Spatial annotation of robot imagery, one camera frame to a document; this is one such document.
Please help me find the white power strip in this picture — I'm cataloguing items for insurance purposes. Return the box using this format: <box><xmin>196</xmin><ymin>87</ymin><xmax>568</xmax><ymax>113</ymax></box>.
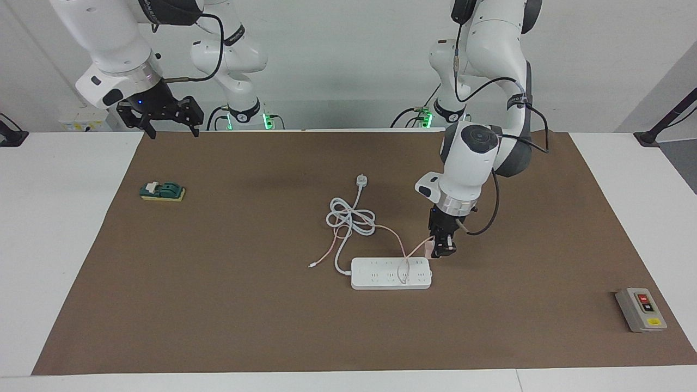
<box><xmin>350</xmin><ymin>257</ymin><xmax>433</xmax><ymax>290</ymax></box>

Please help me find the black clamp stand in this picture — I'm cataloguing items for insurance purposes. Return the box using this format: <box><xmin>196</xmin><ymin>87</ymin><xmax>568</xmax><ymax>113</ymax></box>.
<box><xmin>634</xmin><ymin>87</ymin><xmax>697</xmax><ymax>148</ymax></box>
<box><xmin>0</xmin><ymin>113</ymin><xmax>29</xmax><ymax>148</ymax></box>

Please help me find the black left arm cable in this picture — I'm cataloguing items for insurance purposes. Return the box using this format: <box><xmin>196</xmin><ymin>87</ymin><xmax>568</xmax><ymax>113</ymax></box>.
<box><xmin>453</xmin><ymin>24</ymin><xmax>551</xmax><ymax>237</ymax></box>

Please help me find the black base cable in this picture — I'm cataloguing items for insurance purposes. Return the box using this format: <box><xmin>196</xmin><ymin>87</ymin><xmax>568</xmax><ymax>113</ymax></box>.
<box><xmin>206</xmin><ymin>105</ymin><xmax>232</xmax><ymax>131</ymax></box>
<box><xmin>389</xmin><ymin>103</ymin><xmax>433</xmax><ymax>130</ymax></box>

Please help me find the brown table mat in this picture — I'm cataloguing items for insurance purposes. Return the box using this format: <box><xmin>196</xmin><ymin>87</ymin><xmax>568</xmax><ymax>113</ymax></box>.
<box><xmin>31</xmin><ymin>130</ymin><xmax>697</xmax><ymax>376</ymax></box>

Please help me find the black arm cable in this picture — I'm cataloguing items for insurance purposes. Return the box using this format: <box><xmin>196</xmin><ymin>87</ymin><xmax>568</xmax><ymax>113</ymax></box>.
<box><xmin>453</xmin><ymin>24</ymin><xmax>551</xmax><ymax>237</ymax></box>
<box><xmin>163</xmin><ymin>14</ymin><xmax>225</xmax><ymax>82</ymax></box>

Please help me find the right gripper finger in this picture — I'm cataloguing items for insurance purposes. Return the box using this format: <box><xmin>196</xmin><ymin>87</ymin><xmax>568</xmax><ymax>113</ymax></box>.
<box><xmin>117</xmin><ymin>103</ymin><xmax>158</xmax><ymax>139</ymax></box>
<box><xmin>177</xmin><ymin>96</ymin><xmax>205</xmax><ymax>138</ymax></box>

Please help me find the green knife switch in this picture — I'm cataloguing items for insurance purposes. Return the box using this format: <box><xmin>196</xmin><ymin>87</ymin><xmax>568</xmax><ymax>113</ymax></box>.
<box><xmin>140</xmin><ymin>181</ymin><xmax>186</xmax><ymax>203</ymax></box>

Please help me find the grey on-off switch box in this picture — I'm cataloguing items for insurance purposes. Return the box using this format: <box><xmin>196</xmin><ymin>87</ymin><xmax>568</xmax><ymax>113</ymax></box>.
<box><xmin>615</xmin><ymin>287</ymin><xmax>668</xmax><ymax>333</ymax></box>

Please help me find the white power strip cable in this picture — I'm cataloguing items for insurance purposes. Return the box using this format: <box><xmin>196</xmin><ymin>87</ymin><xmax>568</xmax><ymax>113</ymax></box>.
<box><xmin>326</xmin><ymin>174</ymin><xmax>376</xmax><ymax>275</ymax></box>

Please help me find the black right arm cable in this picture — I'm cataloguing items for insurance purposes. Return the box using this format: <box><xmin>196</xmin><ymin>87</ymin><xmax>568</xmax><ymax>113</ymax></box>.
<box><xmin>163</xmin><ymin>14</ymin><xmax>225</xmax><ymax>82</ymax></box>

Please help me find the pink charger cable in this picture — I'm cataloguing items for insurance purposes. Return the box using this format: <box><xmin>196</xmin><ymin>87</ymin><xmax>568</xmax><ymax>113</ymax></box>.
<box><xmin>308</xmin><ymin>223</ymin><xmax>436</xmax><ymax>285</ymax></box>

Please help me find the white wall socket box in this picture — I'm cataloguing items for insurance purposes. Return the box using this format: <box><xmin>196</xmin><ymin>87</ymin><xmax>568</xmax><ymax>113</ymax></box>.
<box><xmin>59</xmin><ymin>109</ymin><xmax>118</xmax><ymax>132</ymax></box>

